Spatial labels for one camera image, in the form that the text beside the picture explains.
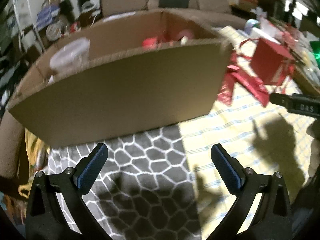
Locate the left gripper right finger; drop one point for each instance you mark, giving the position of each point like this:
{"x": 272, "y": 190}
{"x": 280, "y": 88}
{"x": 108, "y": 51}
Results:
{"x": 272, "y": 219}

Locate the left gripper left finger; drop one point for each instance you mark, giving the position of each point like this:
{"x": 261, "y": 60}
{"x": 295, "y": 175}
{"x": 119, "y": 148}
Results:
{"x": 45, "y": 220}

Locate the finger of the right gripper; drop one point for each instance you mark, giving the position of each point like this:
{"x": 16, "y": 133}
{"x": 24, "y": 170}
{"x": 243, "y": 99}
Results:
{"x": 297, "y": 103}

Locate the red gift bag box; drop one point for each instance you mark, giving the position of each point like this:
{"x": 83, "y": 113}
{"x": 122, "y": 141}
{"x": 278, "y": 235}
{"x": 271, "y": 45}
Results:
{"x": 270, "y": 61}

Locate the yellow plaid cloth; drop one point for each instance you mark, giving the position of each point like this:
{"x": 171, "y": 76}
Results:
{"x": 267, "y": 139}

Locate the brown sofa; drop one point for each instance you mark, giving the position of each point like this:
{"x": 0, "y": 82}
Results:
{"x": 175, "y": 2}

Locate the clear plastic tub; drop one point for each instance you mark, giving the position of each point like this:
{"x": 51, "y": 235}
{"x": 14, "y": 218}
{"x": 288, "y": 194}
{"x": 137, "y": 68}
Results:
{"x": 72, "y": 55}

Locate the large cardboard box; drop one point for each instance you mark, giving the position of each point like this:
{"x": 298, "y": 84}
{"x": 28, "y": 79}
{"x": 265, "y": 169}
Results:
{"x": 145, "y": 71}

